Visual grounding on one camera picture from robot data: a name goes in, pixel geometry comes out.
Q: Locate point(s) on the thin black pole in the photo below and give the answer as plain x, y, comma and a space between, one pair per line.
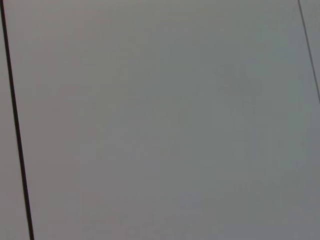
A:
16, 120

